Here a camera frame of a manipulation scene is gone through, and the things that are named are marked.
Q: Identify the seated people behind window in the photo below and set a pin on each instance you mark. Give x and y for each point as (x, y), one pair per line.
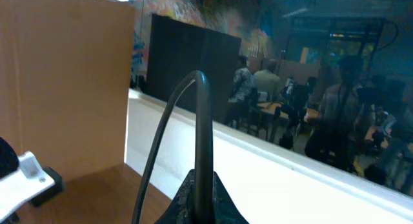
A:
(246, 85)

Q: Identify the dark partition board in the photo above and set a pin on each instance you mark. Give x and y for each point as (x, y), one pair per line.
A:
(177, 48)

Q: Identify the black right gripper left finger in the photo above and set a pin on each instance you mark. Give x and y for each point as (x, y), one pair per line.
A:
(182, 209)

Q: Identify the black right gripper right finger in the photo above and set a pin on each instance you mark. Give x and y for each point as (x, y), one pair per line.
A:
(225, 211)

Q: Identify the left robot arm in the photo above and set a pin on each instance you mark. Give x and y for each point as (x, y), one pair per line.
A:
(9, 165)

